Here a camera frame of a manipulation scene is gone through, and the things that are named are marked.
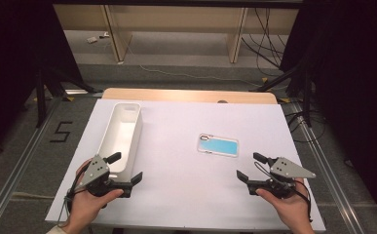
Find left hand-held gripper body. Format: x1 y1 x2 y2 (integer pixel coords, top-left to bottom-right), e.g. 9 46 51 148
77 154 133 199

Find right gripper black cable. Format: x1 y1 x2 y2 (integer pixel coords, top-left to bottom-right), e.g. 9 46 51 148
292 179 314 223

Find person's right hand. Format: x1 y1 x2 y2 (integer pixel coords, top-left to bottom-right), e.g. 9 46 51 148
255 177 316 234

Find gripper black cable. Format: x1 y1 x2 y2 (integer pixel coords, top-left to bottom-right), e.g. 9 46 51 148
57 169 84 226
292 179 314 223

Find black curtain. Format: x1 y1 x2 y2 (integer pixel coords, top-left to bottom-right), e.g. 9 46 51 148
0 0 84 161
279 0 377 223

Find metal floor rail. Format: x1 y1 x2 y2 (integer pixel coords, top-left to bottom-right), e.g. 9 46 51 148
0 97 63 234
288 101 368 234

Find clear blue phone case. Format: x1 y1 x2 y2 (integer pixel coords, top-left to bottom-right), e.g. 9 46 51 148
196 133 240 159

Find black metal stand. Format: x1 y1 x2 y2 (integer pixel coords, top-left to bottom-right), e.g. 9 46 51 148
249 61 314 128
34 66 95 129

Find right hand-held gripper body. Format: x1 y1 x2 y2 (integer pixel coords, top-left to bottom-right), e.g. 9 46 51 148
246 157 317 199

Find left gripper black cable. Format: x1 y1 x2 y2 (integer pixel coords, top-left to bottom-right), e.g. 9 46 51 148
57 169 84 226

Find long white plastic box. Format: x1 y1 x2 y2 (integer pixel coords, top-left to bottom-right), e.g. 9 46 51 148
96 101 144 183

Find person's left hand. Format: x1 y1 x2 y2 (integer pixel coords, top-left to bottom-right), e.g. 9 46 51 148
60 159 126 234

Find white board sheet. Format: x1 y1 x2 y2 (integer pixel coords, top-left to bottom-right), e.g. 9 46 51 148
45 98 326 232

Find pale wooden desk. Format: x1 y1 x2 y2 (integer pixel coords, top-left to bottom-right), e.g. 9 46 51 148
53 3 301 64

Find light wooden table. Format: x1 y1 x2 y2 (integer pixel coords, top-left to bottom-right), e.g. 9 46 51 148
101 87 279 105

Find hanging black cables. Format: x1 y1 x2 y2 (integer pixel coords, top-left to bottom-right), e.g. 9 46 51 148
241 8 288 70

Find black floor cables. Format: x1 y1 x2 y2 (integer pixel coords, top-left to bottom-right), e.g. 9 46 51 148
284 108 326 144

